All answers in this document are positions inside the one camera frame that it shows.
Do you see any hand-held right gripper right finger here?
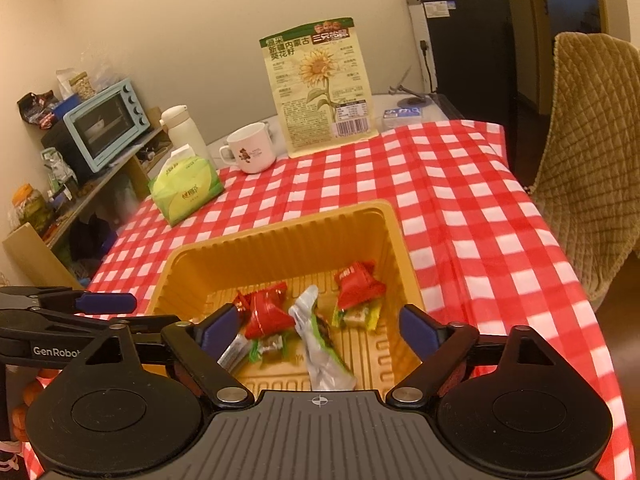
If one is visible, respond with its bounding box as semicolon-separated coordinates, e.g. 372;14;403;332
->
387;305;576;408

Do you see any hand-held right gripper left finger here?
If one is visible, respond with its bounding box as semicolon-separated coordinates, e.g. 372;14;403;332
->
65;305;253;408

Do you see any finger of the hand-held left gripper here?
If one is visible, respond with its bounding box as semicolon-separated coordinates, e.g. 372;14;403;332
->
0;309;182;335
0;286;138;315

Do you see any red snack packet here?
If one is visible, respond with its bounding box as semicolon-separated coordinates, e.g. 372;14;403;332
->
242;282;297;341
334;260;389;311

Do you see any green white snack packet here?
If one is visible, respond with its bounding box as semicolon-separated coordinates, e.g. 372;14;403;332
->
249;332;297;362
332;305;382;332

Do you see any orange plastic tray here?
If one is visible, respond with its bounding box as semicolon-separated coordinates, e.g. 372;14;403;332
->
150;200;426;396

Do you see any silver snack packet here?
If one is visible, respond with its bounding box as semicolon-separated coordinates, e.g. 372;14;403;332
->
290;285;358;392

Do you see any orange fruit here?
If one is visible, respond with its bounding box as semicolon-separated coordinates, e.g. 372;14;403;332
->
24;380;51;407
12;405;32;442

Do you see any wooden shelf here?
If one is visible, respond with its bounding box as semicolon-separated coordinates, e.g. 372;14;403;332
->
2;127;168;291

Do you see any clear jar orange lid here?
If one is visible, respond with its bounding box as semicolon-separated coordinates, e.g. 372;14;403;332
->
10;184;53;236

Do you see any green tissue pack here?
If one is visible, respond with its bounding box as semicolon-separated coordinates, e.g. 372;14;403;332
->
148;145;225;227

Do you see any red checked tablecloth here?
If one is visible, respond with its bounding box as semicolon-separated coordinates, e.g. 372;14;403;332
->
22;120;636;480

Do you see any light blue toaster oven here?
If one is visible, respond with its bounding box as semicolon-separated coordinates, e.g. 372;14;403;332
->
62;78;151;173

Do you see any white mug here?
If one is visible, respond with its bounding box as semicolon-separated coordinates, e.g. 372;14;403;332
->
219;122;277;175

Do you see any white thermos bottle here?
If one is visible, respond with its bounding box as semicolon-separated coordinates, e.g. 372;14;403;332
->
160;105;211;161

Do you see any dark snack bag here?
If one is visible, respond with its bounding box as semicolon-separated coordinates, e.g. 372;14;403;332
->
17;91;61;128

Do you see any blue white tissue pack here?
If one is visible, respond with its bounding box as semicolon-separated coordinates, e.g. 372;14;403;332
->
381;105;435;132

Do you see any clear food bag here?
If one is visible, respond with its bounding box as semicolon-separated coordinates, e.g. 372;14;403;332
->
55;67;98;101

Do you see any grey metal stand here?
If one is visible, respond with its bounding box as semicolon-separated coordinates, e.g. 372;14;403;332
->
387;65;437;107

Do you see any quilted beige chair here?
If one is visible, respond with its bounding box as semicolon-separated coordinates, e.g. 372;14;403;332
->
530;32;640;311

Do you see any sunflower seed bag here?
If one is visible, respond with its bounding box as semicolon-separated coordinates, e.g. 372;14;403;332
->
259;16;382;157

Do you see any black refrigerator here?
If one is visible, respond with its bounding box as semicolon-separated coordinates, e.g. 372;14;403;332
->
406;0;518;171

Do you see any black power cable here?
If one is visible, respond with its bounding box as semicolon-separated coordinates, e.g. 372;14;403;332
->
419;39;437;96

